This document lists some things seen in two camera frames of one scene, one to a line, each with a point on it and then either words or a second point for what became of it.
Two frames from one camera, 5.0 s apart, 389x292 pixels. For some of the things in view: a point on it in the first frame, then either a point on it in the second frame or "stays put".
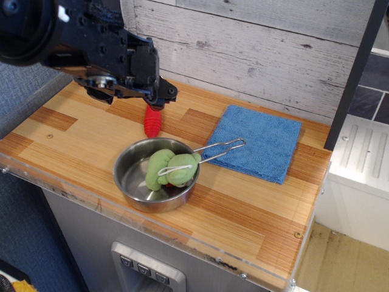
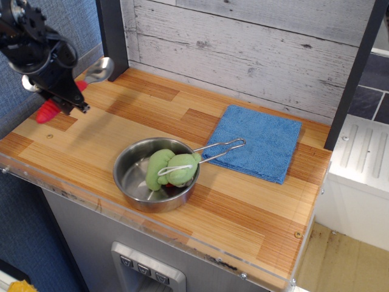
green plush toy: [165, 167] stays put
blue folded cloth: [260, 146] stays put
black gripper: [93, 47] → [58, 77]
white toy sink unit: [354, 204] stays put
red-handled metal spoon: [152, 121] → [99, 70]
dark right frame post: [357, 71] stays put
